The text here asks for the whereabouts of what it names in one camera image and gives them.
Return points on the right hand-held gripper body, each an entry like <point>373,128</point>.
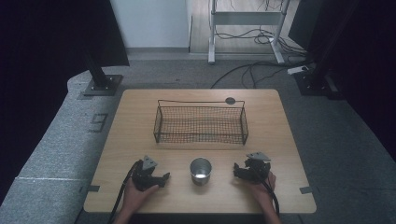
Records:
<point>259,169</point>

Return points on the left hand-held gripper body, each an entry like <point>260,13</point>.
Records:
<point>144,179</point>

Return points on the person's left hand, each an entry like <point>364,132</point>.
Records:
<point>132,197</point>

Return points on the person's right hand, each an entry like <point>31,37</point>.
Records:
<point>263,194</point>

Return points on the metal cup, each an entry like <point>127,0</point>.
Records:
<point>200,171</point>

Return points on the grey tape piece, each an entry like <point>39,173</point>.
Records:
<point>93,188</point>
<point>306,190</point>

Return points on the grey round table grommet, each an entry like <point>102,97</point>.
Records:
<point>230,100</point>

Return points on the white power strip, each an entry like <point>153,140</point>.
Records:
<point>297,69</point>

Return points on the black curtain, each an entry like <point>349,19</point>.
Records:
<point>367,62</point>
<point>46,62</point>

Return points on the black stand with base plate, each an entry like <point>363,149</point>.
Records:
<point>316,81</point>
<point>102,82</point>

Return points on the white desk frame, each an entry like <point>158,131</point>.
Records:
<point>246,18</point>

